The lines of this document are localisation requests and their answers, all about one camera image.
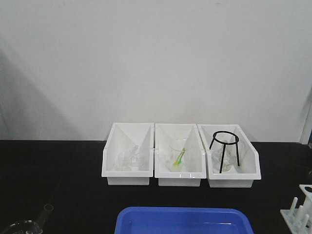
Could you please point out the blue plastic tray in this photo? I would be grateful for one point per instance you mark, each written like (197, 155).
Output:
(179, 220)

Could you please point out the yellow green droppers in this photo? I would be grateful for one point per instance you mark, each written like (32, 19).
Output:
(178, 161)

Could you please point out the clear glass test tube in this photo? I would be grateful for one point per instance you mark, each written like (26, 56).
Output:
(44, 214)

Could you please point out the white right storage bin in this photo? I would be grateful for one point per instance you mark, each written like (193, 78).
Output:
(241, 176)

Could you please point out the white middle storage bin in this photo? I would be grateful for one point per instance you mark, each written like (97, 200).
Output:
(165, 133)

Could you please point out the white left storage bin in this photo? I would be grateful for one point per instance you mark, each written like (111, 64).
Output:
(126, 135)

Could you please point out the black wire tripod stand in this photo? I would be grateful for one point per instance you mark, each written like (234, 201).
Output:
(225, 138)

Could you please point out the clear glass beaker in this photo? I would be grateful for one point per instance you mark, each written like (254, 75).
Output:
(23, 227)

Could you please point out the clear beaker in middle bin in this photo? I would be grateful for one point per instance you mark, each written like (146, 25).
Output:
(175, 147)

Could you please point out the white test tube rack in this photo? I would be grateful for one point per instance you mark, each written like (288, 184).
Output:
(299, 220)

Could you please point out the white storage bin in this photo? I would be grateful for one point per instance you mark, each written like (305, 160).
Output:
(241, 176)
(165, 133)
(126, 135)

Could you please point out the glass flask in bin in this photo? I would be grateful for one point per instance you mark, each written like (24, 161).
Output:
(229, 157)

